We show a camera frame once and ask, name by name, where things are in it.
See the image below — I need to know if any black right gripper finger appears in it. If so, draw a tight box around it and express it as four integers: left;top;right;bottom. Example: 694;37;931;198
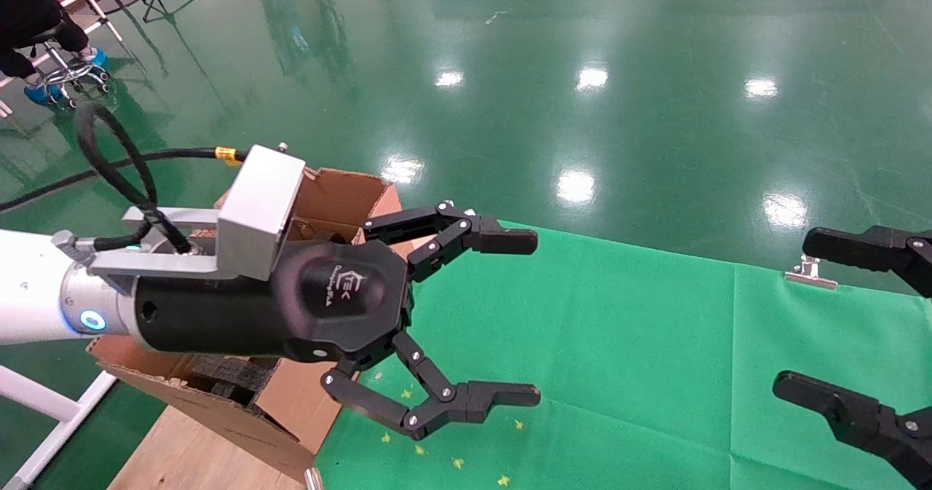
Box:
801;226;932;299
772;371;932;490

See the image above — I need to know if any black cable with yellow tag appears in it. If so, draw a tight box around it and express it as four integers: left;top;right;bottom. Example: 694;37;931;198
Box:
0;104;248;254

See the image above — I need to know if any chrome stool with black seat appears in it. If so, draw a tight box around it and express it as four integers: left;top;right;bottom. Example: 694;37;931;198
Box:
20;23;114;110

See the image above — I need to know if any large open brown carton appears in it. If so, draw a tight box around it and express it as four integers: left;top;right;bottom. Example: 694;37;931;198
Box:
87;168;405;483

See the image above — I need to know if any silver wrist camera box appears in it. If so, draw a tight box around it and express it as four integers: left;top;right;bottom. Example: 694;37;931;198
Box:
87;142;307;281

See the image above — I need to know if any person in black clothes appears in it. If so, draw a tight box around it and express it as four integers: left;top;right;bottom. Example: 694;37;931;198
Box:
0;0;90;79

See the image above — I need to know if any black foam block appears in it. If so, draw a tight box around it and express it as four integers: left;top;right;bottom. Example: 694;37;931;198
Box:
186;353;281;403

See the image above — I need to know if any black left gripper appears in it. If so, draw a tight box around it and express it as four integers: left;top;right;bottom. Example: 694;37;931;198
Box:
135;200;542;440

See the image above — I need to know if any white metal frame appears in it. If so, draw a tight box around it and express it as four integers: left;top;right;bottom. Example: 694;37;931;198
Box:
0;365;117;490

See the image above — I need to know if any green cloth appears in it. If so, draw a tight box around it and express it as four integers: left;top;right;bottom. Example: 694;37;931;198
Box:
313;219;932;490

